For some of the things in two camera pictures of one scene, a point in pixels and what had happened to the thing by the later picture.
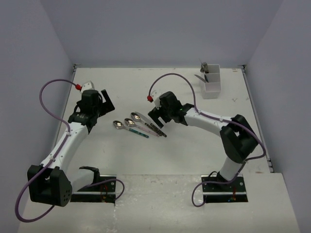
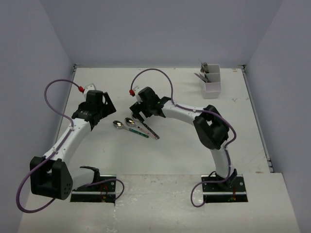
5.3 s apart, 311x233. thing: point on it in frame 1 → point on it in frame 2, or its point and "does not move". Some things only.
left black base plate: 103,190 does not move
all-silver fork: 205,67 does not move
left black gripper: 110,108 does not move
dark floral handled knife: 152,125 → 204,79
